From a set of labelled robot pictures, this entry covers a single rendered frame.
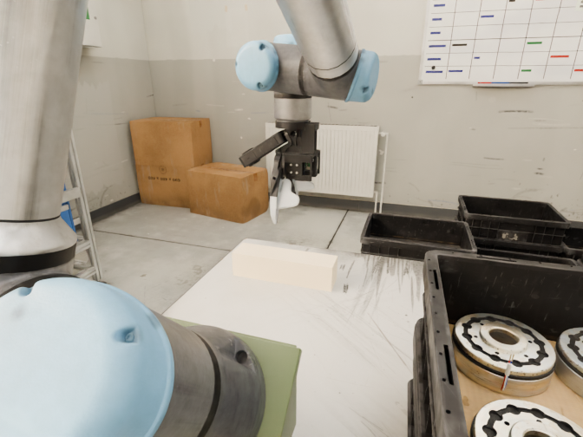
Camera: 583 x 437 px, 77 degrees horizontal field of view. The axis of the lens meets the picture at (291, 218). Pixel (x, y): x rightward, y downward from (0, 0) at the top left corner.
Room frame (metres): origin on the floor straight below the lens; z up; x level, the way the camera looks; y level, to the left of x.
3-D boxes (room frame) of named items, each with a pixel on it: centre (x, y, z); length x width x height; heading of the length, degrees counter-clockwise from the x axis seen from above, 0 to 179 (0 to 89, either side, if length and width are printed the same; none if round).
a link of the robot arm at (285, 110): (0.76, 0.00, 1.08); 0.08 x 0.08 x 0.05
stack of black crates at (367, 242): (1.32, -0.49, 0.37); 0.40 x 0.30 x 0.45; 72
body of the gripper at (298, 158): (0.75, -0.01, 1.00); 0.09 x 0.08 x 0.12; 72
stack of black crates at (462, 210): (1.58, -0.99, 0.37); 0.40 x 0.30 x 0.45; 72
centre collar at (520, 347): (0.34, -0.24, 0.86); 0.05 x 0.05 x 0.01
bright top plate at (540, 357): (0.34, -0.24, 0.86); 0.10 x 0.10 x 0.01
